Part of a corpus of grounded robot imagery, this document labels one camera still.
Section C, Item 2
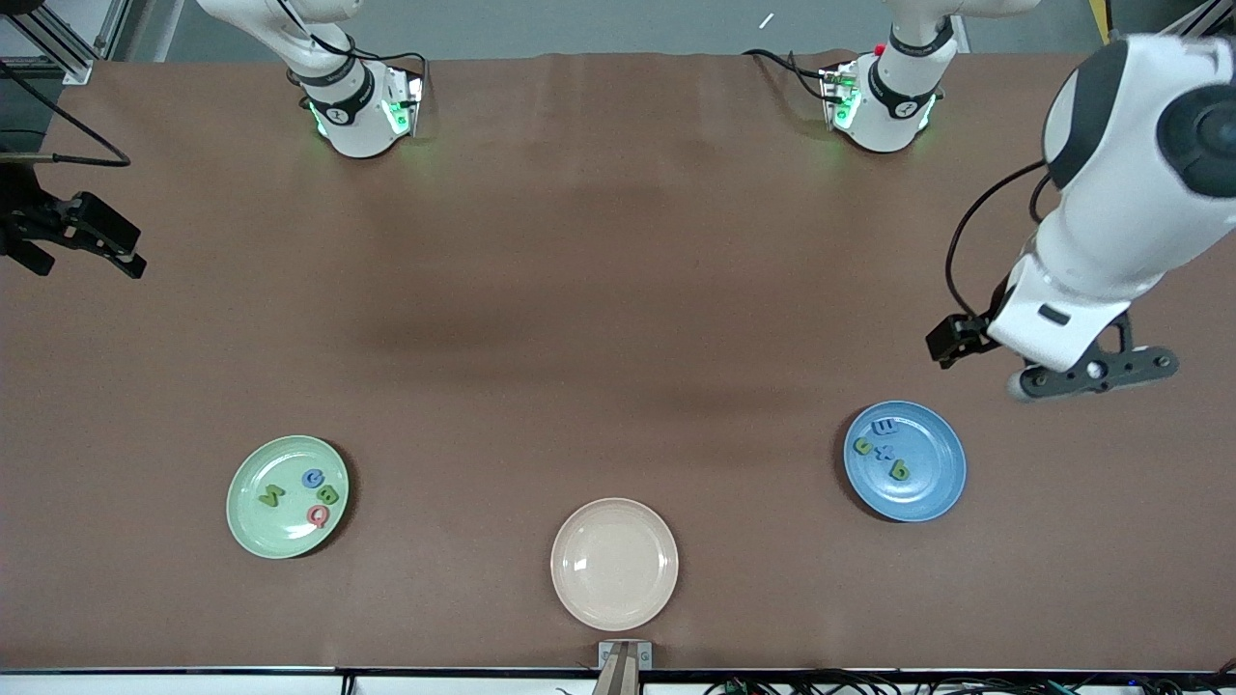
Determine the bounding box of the blue plate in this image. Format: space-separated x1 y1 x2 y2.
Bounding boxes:
843 401 968 523

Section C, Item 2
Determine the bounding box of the brown table cover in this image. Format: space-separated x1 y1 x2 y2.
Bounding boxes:
0 50 1236 674

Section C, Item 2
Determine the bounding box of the green plate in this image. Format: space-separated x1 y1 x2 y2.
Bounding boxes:
226 435 351 560

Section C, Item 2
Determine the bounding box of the beige plate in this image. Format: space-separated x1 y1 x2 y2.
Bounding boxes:
550 498 680 632

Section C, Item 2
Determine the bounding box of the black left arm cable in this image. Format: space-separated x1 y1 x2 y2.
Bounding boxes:
944 159 1053 321

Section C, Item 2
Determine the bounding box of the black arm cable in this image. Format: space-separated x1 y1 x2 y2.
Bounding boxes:
944 159 1053 321
0 58 133 167

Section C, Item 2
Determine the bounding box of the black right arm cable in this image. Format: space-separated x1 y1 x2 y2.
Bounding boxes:
0 58 133 167

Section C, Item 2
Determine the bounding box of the aluminium frame profile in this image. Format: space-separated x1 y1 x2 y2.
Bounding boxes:
1149 0 1236 44
0 0 128 86

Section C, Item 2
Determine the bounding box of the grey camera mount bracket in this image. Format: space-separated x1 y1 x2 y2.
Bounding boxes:
598 641 654 695

